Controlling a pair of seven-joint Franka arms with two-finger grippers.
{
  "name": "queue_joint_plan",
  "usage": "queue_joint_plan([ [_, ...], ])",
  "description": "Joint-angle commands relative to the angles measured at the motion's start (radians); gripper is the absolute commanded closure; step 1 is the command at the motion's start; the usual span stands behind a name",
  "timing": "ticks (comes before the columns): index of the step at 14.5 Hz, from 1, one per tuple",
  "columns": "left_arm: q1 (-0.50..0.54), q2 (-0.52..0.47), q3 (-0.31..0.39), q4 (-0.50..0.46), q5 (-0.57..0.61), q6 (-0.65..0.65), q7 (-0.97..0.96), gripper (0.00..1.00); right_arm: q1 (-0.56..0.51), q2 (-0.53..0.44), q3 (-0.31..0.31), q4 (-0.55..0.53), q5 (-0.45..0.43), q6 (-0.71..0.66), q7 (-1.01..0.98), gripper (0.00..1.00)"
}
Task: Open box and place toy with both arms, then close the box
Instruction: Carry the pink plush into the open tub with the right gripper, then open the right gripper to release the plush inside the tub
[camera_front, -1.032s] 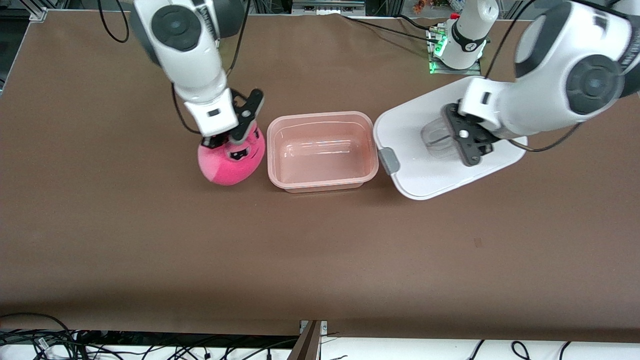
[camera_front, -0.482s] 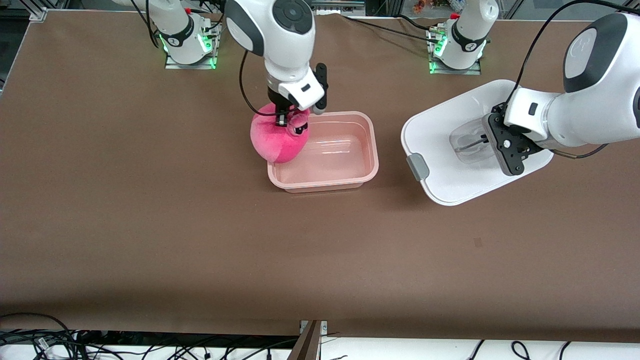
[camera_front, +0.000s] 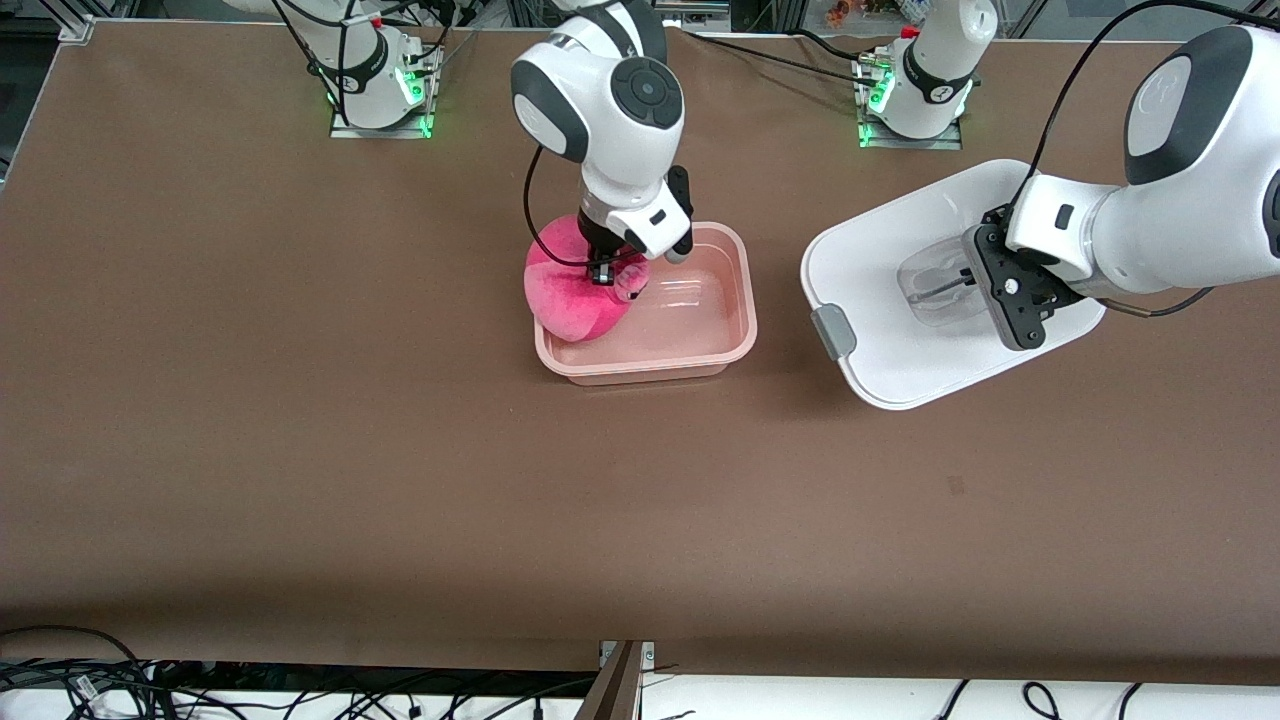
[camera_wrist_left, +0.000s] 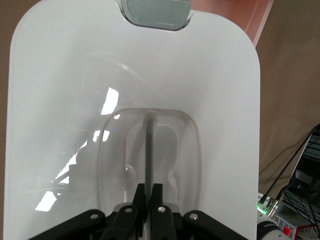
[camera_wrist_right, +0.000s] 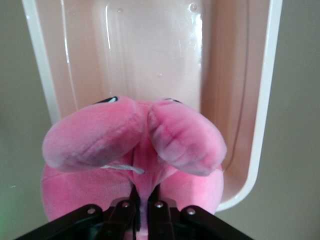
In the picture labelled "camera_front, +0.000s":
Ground pink plush toy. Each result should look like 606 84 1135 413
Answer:
524 213 656 344

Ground white box lid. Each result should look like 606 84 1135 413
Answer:
800 158 1107 412

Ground pink plastic box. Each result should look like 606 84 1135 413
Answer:
534 222 758 387

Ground brown table mat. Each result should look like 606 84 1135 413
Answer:
0 20 1280 686

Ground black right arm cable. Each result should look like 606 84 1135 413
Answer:
522 145 646 269

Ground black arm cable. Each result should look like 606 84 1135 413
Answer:
1005 0 1280 319
522 145 646 269

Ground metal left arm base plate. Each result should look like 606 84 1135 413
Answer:
855 55 963 151

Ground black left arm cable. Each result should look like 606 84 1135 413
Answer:
1005 0 1280 319

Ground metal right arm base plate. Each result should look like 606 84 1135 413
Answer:
330 40 441 141

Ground long black table cable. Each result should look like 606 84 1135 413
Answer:
683 28 881 89

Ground short black table cable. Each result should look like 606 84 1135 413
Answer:
785 25 876 63

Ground small metal bracket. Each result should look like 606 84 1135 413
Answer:
600 640 656 691

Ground brown wooden post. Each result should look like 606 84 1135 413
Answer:
575 640 643 720

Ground black looping floor cable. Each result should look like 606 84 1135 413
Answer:
0 625 156 720

